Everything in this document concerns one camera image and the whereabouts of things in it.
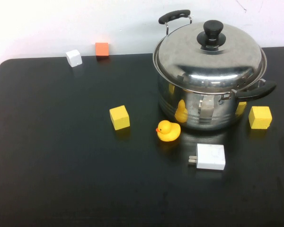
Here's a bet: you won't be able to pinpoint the stainless steel lid black knob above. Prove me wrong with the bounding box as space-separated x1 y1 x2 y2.
153 19 267 94

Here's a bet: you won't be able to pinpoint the yellow foam cube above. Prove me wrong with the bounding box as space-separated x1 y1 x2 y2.
109 105 131 131
248 106 273 130

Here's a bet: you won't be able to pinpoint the yellow rubber duck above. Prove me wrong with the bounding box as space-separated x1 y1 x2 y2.
155 120 181 142

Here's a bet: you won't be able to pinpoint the orange cube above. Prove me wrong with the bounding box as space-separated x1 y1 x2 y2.
95 42 109 57

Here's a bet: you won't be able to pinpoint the white power adapter plug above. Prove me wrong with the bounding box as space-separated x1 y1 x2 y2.
188 143 226 171

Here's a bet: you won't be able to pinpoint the white cube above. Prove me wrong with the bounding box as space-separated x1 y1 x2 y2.
65 49 83 69

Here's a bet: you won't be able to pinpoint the stainless steel pot black handles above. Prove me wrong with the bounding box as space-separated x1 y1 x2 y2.
152 9 277 132

